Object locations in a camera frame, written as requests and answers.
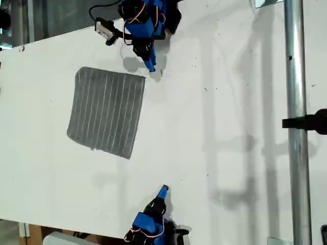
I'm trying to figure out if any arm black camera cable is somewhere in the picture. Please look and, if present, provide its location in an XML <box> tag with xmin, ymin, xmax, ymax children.
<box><xmin>88</xmin><ymin>0</ymin><xmax>121</xmax><ymax>21</ymax></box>

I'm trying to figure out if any wooden table leg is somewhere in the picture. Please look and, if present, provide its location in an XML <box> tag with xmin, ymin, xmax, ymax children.
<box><xmin>28</xmin><ymin>224</ymin><xmax>43</xmax><ymax>245</ymax></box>

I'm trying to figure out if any black round object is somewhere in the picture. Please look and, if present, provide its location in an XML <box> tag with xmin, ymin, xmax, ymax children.
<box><xmin>0</xmin><ymin>7</ymin><xmax>11</xmax><ymax>29</ymax></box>

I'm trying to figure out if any white table bracket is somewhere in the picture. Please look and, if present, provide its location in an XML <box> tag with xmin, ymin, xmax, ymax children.
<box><xmin>18</xmin><ymin>222</ymin><xmax>31</xmax><ymax>238</ymax></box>

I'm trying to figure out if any grey striped microfibre towel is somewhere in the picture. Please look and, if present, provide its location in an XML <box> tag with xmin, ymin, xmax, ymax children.
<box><xmin>66</xmin><ymin>66</ymin><xmax>147</xmax><ymax>160</ymax></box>

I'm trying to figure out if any black clamp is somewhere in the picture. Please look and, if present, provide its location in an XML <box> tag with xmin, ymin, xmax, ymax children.
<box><xmin>282</xmin><ymin>108</ymin><xmax>327</xmax><ymax>136</ymax></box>

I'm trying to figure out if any steel post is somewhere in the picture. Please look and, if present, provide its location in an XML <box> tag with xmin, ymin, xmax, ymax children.
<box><xmin>283</xmin><ymin>0</ymin><xmax>313</xmax><ymax>245</ymax></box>

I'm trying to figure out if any white plastic container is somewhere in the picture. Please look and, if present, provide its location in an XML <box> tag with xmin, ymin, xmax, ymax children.
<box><xmin>42</xmin><ymin>231</ymin><xmax>87</xmax><ymax>245</ymax></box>

